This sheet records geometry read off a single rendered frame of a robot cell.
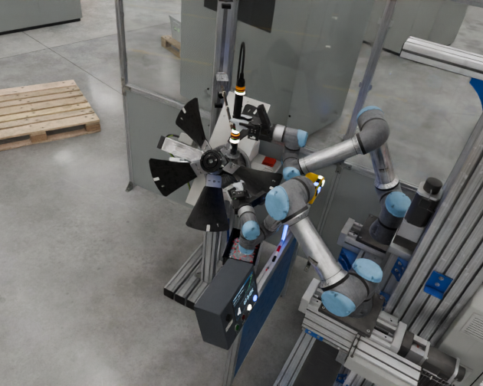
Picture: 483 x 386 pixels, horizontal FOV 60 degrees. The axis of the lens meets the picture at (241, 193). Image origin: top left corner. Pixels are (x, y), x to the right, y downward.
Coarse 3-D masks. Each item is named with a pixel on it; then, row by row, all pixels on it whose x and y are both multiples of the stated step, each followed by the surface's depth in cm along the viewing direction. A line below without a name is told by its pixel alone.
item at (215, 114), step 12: (228, 12) 230; (216, 24) 237; (228, 24) 234; (216, 36) 238; (228, 36) 239; (216, 48) 242; (228, 48) 243; (216, 60) 247; (216, 72) 252; (216, 96) 262; (216, 108) 267; (216, 120) 275
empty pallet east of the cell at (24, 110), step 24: (0, 96) 445; (24, 96) 450; (48, 96) 456; (72, 96) 464; (0, 120) 411; (24, 120) 415; (48, 120) 421; (72, 120) 424; (96, 120) 430; (24, 144) 406
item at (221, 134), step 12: (228, 96) 241; (228, 120) 239; (216, 132) 241; (228, 132) 239; (216, 144) 240; (240, 144) 236; (252, 144) 234; (204, 180) 240; (192, 192) 242; (192, 204) 241
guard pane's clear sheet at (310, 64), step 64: (128, 0) 273; (192, 0) 252; (256, 0) 234; (320, 0) 218; (384, 0) 205; (128, 64) 302; (192, 64) 277; (256, 64) 255; (320, 64) 237; (384, 64) 221; (320, 128) 259; (448, 128) 224
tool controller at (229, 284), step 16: (224, 272) 155; (240, 272) 154; (208, 288) 149; (224, 288) 148; (240, 288) 149; (256, 288) 162; (208, 304) 142; (224, 304) 142; (208, 320) 143; (224, 320) 141; (240, 320) 153; (208, 336) 149; (224, 336) 144
